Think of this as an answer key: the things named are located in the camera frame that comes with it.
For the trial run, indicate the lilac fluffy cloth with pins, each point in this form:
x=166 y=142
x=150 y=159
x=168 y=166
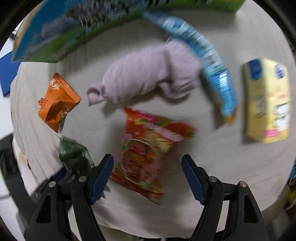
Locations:
x=171 y=67

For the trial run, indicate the blue long snack packet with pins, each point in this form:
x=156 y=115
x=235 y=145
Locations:
x=214 y=69

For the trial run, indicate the red instant noodle packet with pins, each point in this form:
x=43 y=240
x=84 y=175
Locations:
x=147 y=141

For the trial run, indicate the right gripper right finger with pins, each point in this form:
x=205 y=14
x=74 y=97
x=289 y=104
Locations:
x=230 y=211

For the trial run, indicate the orange snack packet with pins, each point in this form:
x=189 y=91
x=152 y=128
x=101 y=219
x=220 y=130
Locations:
x=58 y=101

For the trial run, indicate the blue foam mat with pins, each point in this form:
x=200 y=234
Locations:
x=8 y=71

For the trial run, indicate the printed cardboard milk box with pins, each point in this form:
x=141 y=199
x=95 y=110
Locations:
x=53 y=29

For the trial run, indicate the yellow Vinda tissue pack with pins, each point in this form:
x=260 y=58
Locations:
x=268 y=104

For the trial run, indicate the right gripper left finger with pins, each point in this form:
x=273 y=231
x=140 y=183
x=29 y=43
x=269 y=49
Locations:
x=50 y=219

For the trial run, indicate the grey white table cloth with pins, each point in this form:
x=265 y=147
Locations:
x=222 y=150

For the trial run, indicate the green snack packet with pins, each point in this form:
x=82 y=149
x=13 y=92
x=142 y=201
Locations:
x=75 y=157

